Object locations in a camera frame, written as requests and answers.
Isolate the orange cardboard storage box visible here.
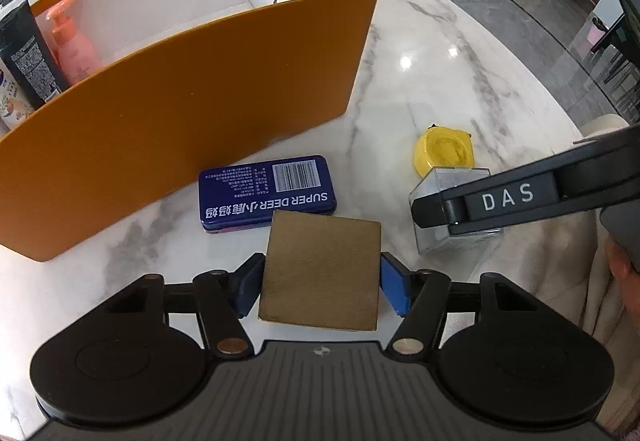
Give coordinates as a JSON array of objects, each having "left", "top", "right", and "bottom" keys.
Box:
[{"left": 1, "top": 0, "right": 377, "bottom": 261}]

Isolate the person right hand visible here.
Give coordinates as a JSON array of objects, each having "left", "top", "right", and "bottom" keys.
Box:
[{"left": 605, "top": 237, "right": 640, "bottom": 329}]

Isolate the white Nivea cream tube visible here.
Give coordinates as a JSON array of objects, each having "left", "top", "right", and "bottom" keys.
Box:
[{"left": 0, "top": 64, "right": 34, "bottom": 130}]

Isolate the brown cardboard cube box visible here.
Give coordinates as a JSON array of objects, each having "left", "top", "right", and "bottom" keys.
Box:
[{"left": 258, "top": 210, "right": 382, "bottom": 331}]

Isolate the black shower gel tube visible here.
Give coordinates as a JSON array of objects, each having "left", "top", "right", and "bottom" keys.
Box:
[{"left": 1, "top": 1, "right": 70, "bottom": 109}]

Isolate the clear plastic box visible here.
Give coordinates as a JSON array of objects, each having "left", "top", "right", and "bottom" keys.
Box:
[{"left": 409, "top": 167, "right": 502, "bottom": 256}]

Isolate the yellow tape measure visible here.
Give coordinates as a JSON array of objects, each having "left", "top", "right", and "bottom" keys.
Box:
[{"left": 413, "top": 124, "right": 475, "bottom": 178}]

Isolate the pink pump lotion bottle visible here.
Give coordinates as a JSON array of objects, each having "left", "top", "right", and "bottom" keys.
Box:
[{"left": 46, "top": 0, "right": 101, "bottom": 84}]

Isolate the blue Super Deer tin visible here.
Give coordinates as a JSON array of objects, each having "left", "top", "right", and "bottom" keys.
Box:
[{"left": 198, "top": 155, "right": 337, "bottom": 233}]

